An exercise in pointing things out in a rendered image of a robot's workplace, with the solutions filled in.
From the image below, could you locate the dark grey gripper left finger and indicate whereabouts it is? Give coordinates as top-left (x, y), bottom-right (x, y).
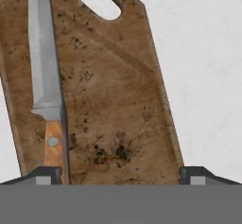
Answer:
top-left (0, 165), bottom-right (63, 186)

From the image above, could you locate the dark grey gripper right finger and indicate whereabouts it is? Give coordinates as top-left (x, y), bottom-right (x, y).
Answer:
top-left (179, 165), bottom-right (242, 186)

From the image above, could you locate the knife with wooden handle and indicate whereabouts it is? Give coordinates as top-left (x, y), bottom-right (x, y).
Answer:
top-left (27, 0), bottom-right (71, 186)

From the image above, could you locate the brown wooden cutting board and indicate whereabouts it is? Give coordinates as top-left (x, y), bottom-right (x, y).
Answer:
top-left (0, 0), bottom-right (185, 186)

